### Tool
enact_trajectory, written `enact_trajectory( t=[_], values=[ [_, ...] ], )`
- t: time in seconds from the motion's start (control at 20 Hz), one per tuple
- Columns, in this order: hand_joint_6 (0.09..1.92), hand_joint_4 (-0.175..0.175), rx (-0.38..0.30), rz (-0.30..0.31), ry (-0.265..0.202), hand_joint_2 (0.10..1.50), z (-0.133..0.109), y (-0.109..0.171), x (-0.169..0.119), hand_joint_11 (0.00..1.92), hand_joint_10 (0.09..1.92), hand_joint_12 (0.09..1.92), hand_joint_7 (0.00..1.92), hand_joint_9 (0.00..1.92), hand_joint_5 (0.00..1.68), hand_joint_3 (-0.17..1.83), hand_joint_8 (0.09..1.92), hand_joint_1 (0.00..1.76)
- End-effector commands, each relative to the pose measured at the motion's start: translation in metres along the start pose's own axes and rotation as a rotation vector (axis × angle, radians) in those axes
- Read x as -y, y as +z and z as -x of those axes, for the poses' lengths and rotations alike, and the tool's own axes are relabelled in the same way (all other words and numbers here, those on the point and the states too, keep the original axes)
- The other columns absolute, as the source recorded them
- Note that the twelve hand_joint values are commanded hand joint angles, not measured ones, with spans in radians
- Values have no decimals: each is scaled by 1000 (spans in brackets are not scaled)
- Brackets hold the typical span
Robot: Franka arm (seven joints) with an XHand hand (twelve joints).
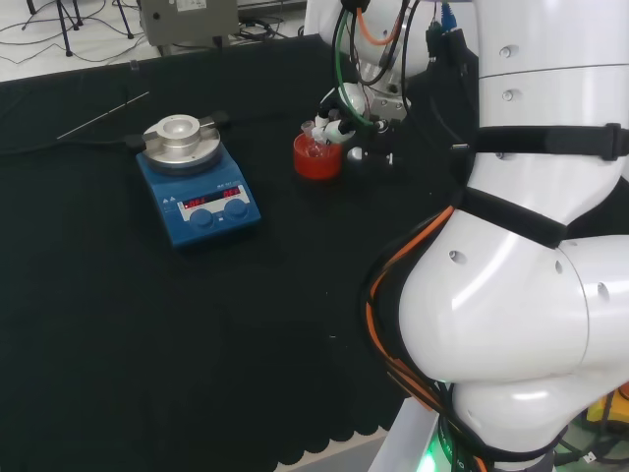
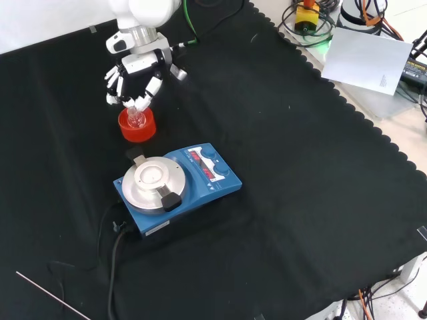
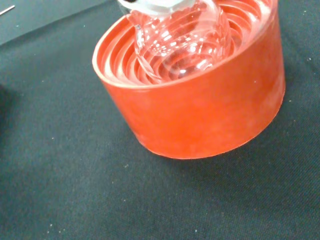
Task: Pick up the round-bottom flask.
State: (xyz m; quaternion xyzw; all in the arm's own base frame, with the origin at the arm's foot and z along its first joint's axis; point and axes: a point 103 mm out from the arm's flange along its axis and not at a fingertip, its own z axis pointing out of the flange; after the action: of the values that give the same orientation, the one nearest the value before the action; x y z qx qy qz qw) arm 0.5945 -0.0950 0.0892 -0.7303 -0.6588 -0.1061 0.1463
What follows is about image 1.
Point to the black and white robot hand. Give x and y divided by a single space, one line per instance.
351 98

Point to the clear glass round-bottom flask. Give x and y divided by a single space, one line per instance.
314 145

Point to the grey metal box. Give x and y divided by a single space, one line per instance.
189 22

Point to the blue-base heater with steel plate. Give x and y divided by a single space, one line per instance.
196 196

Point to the clear plastic cloth clip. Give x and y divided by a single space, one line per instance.
133 67

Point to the thin glass rod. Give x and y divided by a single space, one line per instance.
103 115

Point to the black tripod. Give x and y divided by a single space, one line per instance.
66 24

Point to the black bench cloth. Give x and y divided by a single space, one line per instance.
147 319

